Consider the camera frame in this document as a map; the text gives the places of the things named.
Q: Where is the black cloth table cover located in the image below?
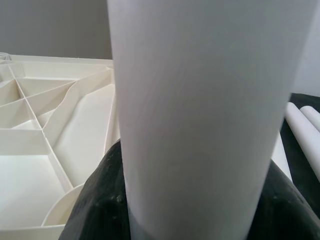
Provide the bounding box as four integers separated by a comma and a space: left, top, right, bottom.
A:
272, 92, 320, 201

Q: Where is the white plastic table top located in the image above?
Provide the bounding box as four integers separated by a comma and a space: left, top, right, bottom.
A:
0, 51, 122, 240

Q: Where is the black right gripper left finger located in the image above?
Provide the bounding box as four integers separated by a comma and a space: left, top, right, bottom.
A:
63, 143, 133, 240

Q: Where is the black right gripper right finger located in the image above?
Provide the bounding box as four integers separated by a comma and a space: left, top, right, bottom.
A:
254, 162, 320, 240

